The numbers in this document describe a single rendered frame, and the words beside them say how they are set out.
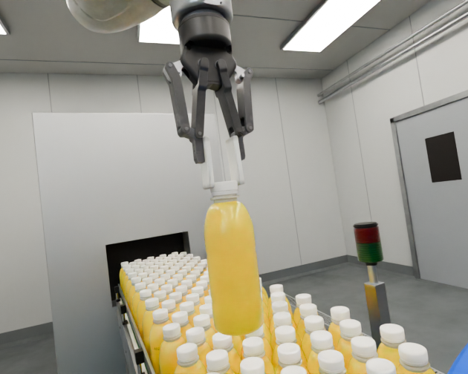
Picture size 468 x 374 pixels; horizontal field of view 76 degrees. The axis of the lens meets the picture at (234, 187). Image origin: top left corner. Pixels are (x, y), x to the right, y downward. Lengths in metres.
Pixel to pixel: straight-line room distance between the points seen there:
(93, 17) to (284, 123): 4.88
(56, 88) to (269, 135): 3.19
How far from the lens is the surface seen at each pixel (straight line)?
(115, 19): 0.60
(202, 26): 0.45
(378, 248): 0.88
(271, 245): 5.02
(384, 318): 0.94
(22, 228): 4.65
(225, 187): 0.40
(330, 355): 0.56
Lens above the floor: 1.36
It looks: 3 degrees up
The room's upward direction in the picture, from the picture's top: 7 degrees counter-clockwise
